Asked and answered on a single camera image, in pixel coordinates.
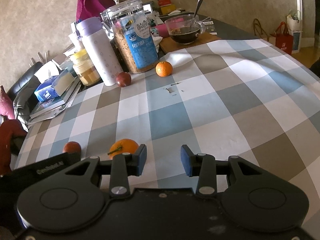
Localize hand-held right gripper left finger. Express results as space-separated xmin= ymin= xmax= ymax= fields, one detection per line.
xmin=65 ymin=144 xmax=147 ymax=197

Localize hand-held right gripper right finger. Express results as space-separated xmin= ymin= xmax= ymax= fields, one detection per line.
xmin=180 ymin=144 xmax=269 ymax=197

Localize orange mandarin with stem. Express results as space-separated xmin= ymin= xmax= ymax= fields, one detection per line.
xmin=108 ymin=139 xmax=139 ymax=160

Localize red tomato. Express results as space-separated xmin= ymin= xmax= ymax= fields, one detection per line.
xmin=62 ymin=141 xmax=82 ymax=154

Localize red chair cover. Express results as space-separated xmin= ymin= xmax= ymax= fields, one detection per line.
xmin=0 ymin=119 xmax=28 ymax=173

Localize checked tablecloth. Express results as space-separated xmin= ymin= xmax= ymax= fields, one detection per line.
xmin=14 ymin=39 xmax=320 ymax=198

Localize magenta cushion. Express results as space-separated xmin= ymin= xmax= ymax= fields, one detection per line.
xmin=0 ymin=85 xmax=16 ymax=120

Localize dark red plum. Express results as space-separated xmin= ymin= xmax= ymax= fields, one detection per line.
xmin=116 ymin=72 xmax=132 ymax=88

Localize thick paperback book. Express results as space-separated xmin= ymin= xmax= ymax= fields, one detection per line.
xmin=54 ymin=69 xmax=77 ymax=97

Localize black leather sofa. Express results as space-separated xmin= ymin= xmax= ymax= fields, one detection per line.
xmin=6 ymin=61 xmax=44 ymax=130

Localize white folded paper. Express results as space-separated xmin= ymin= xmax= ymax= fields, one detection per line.
xmin=34 ymin=61 xmax=62 ymax=83

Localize yellow lid glass jar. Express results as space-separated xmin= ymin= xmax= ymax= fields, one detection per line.
xmin=69 ymin=49 xmax=102 ymax=86

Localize grey metal rods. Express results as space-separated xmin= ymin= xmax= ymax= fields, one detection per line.
xmin=30 ymin=51 xmax=49 ymax=67

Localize white thermos purple lid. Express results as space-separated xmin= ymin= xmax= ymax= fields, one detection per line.
xmin=76 ymin=16 xmax=124 ymax=87

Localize clear cereal jar blue label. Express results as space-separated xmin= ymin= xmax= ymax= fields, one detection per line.
xmin=100 ymin=0 xmax=160 ymax=74

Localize wooden board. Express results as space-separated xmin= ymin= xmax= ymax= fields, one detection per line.
xmin=159 ymin=31 xmax=222 ymax=53

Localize glass bowl with dark liquid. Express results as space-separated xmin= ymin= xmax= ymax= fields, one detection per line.
xmin=164 ymin=15 xmax=208 ymax=45

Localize pink pouch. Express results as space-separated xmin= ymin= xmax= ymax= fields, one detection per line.
xmin=149 ymin=24 xmax=173 ymax=38

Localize white plastic bottle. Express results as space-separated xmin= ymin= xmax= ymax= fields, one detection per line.
xmin=68 ymin=22 xmax=84 ymax=53

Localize brown paper bag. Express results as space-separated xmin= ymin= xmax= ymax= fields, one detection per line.
xmin=252 ymin=18 xmax=275 ymax=43

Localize yellow box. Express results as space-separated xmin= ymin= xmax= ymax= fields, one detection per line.
xmin=160 ymin=4 xmax=176 ymax=15

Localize metal spoon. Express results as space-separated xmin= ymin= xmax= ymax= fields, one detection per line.
xmin=189 ymin=0 xmax=203 ymax=32

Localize red shopping bag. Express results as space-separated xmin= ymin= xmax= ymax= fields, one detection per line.
xmin=271 ymin=22 xmax=294 ymax=54

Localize white and blue paper bag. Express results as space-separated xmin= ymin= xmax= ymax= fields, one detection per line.
xmin=291 ymin=30 xmax=303 ymax=53

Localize magenta bag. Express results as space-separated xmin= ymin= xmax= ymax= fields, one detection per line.
xmin=76 ymin=0 xmax=117 ymax=22

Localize white door frame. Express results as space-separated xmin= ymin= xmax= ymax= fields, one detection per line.
xmin=294 ymin=0 xmax=304 ymax=30

